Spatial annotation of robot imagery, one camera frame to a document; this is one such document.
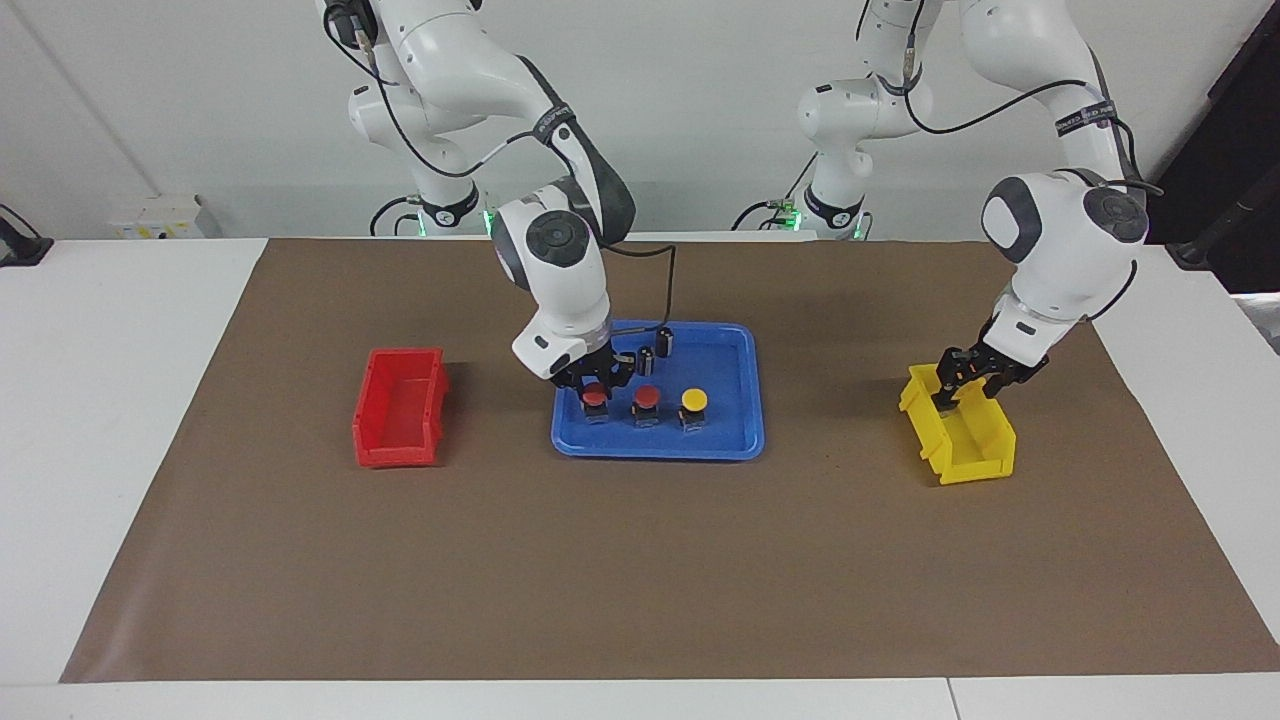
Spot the blue plastic tray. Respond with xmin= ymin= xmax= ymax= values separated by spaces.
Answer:
xmin=551 ymin=320 xmax=767 ymax=462

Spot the yellow plastic bin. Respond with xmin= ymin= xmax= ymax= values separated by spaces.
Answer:
xmin=898 ymin=363 xmax=1018 ymax=487

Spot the brown table mat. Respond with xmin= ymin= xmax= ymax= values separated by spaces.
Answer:
xmin=60 ymin=237 xmax=1280 ymax=684

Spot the red plastic bin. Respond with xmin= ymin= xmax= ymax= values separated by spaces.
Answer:
xmin=352 ymin=347 xmax=450 ymax=469

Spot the black panel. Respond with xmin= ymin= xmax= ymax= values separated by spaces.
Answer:
xmin=1148 ymin=0 xmax=1280 ymax=294

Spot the white electrical box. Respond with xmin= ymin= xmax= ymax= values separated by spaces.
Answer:
xmin=110 ymin=194 xmax=223 ymax=240

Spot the black table clamp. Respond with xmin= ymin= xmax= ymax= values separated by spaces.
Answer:
xmin=0 ymin=204 xmax=54 ymax=268

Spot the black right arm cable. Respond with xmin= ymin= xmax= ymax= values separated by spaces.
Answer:
xmin=325 ymin=0 xmax=680 ymax=332

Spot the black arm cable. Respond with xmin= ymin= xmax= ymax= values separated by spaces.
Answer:
xmin=855 ymin=0 xmax=1167 ymax=323
xmin=325 ymin=0 xmax=680 ymax=332

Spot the black base power cable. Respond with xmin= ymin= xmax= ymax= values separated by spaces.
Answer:
xmin=369 ymin=194 xmax=422 ymax=239
xmin=730 ymin=150 xmax=823 ymax=233

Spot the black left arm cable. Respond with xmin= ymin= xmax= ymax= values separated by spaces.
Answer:
xmin=855 ymin=0 xmax=1167 ymax=323

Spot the black velcro cable strap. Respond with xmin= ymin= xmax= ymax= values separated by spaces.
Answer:
xmin=1055 ymin=98 xmax=1119 ymax=136
xmin=533 ymin=100 xmax=581 ymax=143

